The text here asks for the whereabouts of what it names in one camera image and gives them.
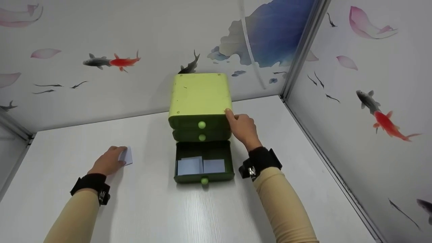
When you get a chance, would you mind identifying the person's left hand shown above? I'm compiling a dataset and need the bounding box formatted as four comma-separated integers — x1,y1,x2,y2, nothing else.
87,145,128,177

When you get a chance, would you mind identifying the person's right hand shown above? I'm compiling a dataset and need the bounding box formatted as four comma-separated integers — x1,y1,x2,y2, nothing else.
224,108,263,153

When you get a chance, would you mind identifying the white paper card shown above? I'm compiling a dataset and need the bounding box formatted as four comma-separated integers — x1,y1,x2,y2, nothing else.
118,146,133,166
177,156,204,176
203,159,226,174

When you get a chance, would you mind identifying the light green drawer cabinet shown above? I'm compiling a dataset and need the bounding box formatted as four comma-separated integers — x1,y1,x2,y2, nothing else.
168,73,233,142

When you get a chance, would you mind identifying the dark green drawer with knob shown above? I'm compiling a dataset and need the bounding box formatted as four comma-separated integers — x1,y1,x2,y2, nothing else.
172,129,232,142
169,115,232,131
174,140,235,185

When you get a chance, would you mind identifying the black wrist band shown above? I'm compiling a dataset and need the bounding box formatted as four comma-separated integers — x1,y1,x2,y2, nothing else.
238,146,283,182
70,173,111,206

